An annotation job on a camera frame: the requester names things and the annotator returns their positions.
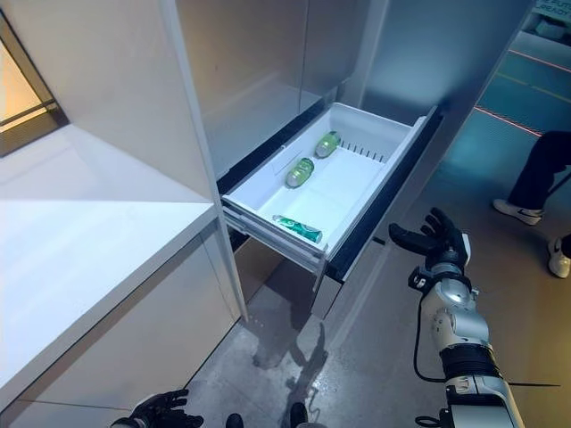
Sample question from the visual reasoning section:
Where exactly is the tall dark green can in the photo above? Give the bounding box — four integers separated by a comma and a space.
272, 214, 327, 244

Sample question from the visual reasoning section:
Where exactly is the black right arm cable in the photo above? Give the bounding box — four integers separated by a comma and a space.
412, 287, 447, 383

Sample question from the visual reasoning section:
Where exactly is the white sign with text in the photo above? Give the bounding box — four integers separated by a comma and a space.
533, 0, 571, 21

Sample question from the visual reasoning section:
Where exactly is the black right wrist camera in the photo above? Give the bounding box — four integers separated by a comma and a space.
408, 266, 430, 291

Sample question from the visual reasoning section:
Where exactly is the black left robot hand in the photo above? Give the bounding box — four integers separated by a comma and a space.
111, 388, 204, 428

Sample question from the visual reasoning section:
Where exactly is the robot right leg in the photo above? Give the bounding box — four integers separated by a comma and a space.
289, 402, 310, 428

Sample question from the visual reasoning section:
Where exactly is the stainless steel fridge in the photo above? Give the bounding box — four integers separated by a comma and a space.
176, 0, 536, 322

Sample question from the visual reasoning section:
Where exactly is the white tall side panel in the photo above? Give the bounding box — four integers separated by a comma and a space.
0, 0, 250, 322

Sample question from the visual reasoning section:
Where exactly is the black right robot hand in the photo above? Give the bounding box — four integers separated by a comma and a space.
387, 207, 473, 271

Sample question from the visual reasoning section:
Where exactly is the small light green can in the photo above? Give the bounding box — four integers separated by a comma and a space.
314, 130, 343, 159
285, 157, 316, 188

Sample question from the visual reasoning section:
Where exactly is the person dark trouser leg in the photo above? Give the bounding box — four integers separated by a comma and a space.
508, 130, 571, 213

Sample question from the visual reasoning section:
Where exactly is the backlit panel with dark frame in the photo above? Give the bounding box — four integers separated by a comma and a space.
0, 8, 70, 157

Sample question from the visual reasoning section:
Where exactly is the fridge drawer with white bin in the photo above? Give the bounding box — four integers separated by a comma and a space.
220, 101, 445, 320

